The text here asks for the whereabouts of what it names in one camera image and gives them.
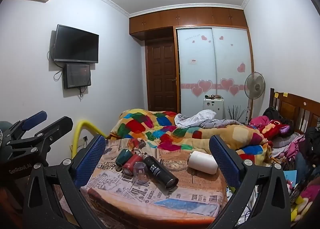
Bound black television cable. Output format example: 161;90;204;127
47;44;64;83

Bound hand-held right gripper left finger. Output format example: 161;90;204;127
21;134;108;229

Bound small white cabinet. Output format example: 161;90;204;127
203;98;225;120

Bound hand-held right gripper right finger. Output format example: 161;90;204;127
209;135;292;229

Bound pile of plush toys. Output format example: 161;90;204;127
287;176;320;225

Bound small black wall monitor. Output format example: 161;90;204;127
63;63;92;90

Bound clear glass dish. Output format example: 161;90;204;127
160;158;189;172

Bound dark dried twigs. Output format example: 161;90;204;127
228;105;247;121

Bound wooden bed headboard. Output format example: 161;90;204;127
269;88;320;135

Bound wall-mounted black television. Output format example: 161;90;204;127
53;24;100;64

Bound green ceramic cup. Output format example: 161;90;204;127
115;149;133;167

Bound yellow padded tube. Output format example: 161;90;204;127
71;120;108;160

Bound black clothing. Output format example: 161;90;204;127
298;126;320;161

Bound white insulated cup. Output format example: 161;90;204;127
187;151;218;175

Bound blue paper box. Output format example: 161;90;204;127
283;169;298;187

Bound colourful patchwork quilt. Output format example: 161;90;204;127
110;109;273;168

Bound sliding wardrobe with heart stickers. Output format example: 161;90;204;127
176;27;253;123

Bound black bag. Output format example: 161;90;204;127
262;107;283;121

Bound standing electric fan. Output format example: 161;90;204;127
244;72;266;123

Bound wooden overhead cabinet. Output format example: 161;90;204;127
129;7;248;41

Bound grey cloth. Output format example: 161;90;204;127
200;119;246;130

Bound white checked cloth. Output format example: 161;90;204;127
174;110;217;129

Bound black spray can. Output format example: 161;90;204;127
143;155;179;190

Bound clear glass cup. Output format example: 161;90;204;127
133;162;149;182

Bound red plush toy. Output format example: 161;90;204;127
259;118;293;140

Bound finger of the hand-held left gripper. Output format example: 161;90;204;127
5;110;48;142
30;116;74;150

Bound dark brown wooden door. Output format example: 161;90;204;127
146;40;178;114

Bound pink cloth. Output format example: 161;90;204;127
249;116;270;128

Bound clear stemmed glass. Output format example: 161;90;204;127
130;139;147;155

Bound red can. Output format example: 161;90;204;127
122;154;144;176

